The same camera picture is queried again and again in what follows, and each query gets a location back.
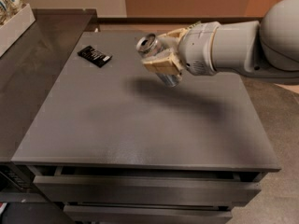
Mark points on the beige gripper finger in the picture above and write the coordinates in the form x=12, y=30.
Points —
x=166, y=62
x=173, y=36

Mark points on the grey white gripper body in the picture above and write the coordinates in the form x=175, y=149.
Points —
x=196, y=48

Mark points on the silver blue redbull can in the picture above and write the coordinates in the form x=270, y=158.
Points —
x=149, y=45

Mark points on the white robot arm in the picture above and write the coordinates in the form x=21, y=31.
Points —
x=267, y=49

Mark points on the green chip bag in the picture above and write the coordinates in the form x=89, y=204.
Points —
x=193, y=25

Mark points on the black snack packet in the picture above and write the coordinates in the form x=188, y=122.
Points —
x=94, y=56

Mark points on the dark grey drawer cabinet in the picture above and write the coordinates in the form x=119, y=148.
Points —
x=120, y=116

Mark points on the dark side counter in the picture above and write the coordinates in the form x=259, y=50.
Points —
x=28, y=71

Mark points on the white tray with snacks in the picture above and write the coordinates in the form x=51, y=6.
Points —
x=16, y=17

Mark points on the upper grey drawer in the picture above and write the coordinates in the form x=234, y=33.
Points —
x=147, y=187

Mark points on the grey drawer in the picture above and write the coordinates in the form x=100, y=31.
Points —
x=137, y=215
x=147, y=187

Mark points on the lower grey drawer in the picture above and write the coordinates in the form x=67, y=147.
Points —
x=137, y=215

